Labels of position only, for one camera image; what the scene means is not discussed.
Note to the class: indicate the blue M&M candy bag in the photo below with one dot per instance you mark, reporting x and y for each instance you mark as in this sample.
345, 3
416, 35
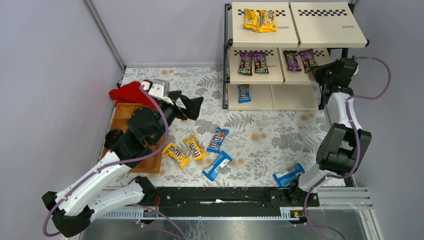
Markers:
217, 140

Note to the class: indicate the brown candy bag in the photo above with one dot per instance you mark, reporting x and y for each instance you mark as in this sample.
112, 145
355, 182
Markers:
245, 66
260, 60

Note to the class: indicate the brown candy bag left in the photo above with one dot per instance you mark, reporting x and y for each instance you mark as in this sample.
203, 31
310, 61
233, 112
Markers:
245, 66

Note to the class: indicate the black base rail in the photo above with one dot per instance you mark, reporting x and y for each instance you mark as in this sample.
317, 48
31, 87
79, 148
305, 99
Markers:
210, 202

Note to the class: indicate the wooden compartment tray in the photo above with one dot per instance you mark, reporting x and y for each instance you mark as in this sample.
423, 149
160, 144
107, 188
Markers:
122, 113

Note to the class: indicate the yellow candy bag left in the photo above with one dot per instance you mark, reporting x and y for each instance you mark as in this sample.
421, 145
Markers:
252, 19

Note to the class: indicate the floral table mat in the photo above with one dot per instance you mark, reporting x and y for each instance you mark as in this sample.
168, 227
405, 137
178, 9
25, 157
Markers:
260, 143

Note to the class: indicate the blue white candy bag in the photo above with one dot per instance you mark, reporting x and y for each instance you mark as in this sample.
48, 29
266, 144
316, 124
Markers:
213, 170

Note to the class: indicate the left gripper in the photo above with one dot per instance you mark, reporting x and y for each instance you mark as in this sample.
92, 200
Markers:
178, 105

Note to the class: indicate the yellow candy bag upright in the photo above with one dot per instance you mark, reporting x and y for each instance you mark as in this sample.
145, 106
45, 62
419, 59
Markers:
194, 146

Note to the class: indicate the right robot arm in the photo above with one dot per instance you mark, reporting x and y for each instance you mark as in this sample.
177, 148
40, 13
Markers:
345, 144

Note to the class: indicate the purple candy bag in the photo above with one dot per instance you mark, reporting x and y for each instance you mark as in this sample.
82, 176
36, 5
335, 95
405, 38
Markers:
308, 59
291, 60

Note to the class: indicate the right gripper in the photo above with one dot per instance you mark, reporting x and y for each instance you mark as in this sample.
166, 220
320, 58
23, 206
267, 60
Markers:
325, 74

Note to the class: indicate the yellow candy bag right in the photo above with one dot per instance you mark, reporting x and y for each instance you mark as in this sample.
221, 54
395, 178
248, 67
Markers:
267, 21

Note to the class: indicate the blue candy bag on shelf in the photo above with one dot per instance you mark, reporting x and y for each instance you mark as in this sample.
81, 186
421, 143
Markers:
244, 93

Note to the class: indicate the black rolled sock orange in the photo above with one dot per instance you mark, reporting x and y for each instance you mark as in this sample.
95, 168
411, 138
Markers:
111, 137

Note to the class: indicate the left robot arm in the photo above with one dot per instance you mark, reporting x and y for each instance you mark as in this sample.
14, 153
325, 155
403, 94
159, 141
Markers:
73, 209

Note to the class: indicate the three-tier shelf rack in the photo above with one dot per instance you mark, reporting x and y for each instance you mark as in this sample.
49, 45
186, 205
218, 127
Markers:
329, 28

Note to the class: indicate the yellow candy bag on mat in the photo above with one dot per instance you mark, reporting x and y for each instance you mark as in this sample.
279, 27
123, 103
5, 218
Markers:
171, 151

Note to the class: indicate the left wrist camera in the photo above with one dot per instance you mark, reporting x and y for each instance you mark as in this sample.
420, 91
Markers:
157, 88

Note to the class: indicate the red cloth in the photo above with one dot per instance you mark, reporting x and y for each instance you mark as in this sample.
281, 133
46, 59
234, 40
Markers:
131, 94

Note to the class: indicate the brown candy bag right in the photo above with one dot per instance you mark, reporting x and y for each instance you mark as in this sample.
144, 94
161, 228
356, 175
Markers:
260, 60

